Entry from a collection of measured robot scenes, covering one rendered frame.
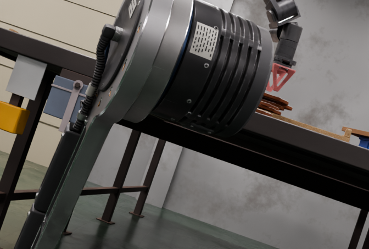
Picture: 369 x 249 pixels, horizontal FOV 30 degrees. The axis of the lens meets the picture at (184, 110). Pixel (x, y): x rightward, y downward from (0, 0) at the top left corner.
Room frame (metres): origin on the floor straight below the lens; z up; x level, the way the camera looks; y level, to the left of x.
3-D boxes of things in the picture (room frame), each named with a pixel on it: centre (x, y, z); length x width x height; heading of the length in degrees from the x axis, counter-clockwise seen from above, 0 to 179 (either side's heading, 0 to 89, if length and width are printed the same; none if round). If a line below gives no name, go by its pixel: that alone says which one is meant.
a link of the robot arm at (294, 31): (2.02, -0.22, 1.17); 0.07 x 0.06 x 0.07; 18
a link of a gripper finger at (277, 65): (1.99, -0.23, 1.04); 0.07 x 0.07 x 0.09; 5
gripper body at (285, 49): (2.02, -0.22, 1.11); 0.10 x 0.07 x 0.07; 5
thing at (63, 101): (2.10, 0.33, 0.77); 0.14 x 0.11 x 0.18; 79
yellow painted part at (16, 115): (2.13, 0.50, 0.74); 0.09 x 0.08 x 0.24; 79
